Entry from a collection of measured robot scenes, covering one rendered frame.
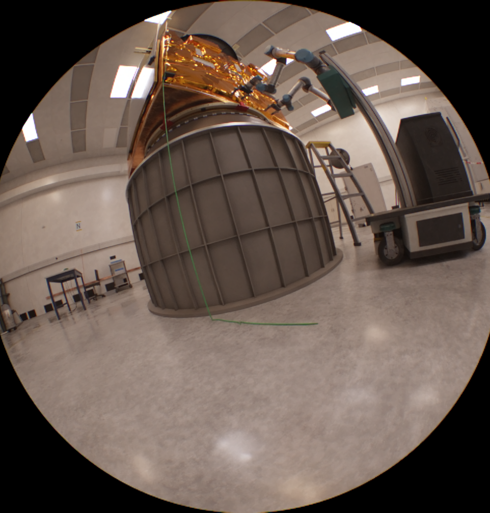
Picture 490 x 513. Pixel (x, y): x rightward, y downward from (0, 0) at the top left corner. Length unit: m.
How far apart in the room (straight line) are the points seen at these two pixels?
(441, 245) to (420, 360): 0.75
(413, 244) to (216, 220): 1.13
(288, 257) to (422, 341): 0.86
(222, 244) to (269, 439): 0.91
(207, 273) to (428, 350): 1.05
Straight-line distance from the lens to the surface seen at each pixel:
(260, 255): 0.99
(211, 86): 1.92
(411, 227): 1.05
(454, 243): 1.17
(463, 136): 6.64
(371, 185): 4.63
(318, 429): 0.38
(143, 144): 2.18
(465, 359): 0.54
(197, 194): 1.06
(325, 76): 1.42
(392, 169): 1.51
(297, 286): 1.02
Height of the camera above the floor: 0.35
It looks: 4 degrees down
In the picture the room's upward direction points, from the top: 15 degrees counter-clockwise
